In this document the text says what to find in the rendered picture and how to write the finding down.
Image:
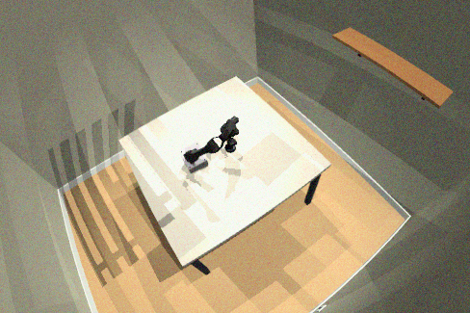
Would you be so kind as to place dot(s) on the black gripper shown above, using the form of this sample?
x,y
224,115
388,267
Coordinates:
x,y
231,141

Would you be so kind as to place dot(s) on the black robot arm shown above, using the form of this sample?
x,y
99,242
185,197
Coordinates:
x,y
191,156

